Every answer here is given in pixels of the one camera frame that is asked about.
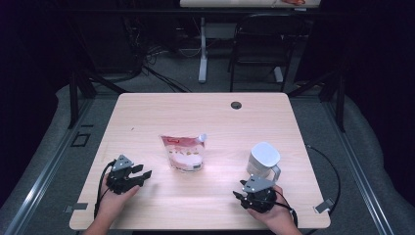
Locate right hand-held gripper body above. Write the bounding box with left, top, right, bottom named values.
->
left=241, top=174, right=278, bottom=213

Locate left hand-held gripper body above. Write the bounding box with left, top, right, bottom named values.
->
left=106, top=154, right=140, bottom=196

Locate clear jar with white lid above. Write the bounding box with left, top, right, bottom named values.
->
left=246, top=141, right=282, bottom=182

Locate red and white spout pouch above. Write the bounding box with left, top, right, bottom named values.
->
left=159, top=132, right=208, bottom=173

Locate person's left hand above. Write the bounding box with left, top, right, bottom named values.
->
left=96, top=175, right=141, bottom=219

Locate person's right hand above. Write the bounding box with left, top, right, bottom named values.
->
left=247, top=185, right=297, bottom=230

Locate grey tape piece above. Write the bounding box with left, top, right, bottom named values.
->
left=313, top=197, right=336, bottom=215
left=64, top=202, right=89, bottom=214

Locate black tape square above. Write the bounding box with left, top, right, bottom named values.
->
left=70, top=131, right=92, bottom=148

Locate black metal stand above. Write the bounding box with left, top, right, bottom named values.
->
left=287, top=69, right=346, bottom=133
left=68, top=69, right=128, bottom=129

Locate white desk foot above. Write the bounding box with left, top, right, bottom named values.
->
left=273, top=66, right=285, bottom=83

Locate white desk leg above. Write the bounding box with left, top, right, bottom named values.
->
left=198, top=17, right=209, bottom=84

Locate black folding chair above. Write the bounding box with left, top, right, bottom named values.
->
left=228, top=13, right=309, bottom=93

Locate light wooden background desk top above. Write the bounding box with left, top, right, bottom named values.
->
left=179, top=0, right=322, bottom=9

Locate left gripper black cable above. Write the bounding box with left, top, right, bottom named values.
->
left=93, top=159, right=117, bottom=219

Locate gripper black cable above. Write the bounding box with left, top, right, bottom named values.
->
left=93, top=159, right=117, bottom=219
left=273, top=144, right=343, bottom=235

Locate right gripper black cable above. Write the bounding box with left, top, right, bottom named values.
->
left=273, top=144, right=343, bottom=235

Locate aluminium floor rail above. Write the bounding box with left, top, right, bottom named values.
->
left=3, top=97, right=96, bottom=235
left=321, top=97, right=396, bottom=235

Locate bundle of floor cables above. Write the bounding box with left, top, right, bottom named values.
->
left=123, top=19, right=194, bottom=94

